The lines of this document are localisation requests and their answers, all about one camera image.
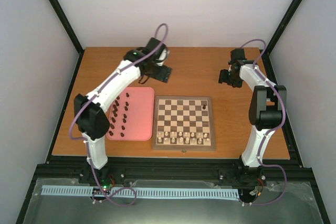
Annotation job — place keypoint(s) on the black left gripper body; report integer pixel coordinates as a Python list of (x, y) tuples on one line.
[(163, 76)]

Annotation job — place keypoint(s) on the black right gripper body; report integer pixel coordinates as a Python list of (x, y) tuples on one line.
[(231, 80)]

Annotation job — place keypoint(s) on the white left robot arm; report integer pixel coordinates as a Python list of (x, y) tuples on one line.
[(90, 122)]

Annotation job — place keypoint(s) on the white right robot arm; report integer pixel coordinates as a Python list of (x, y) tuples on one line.
[(267, 111)]

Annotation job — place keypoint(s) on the wooden chess board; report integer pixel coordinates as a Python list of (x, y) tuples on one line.
[(183, 114)]

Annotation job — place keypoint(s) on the light queen chess piece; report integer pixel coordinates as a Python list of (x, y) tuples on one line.
[(181, 140)]

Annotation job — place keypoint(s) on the pink plastic tray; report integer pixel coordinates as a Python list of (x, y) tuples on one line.
[(139, 119)]

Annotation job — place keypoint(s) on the black aluminium frame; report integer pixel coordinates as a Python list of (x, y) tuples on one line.
[(155, 169)]

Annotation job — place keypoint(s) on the light blue cable duct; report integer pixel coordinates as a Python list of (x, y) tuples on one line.
[(142, 193)]

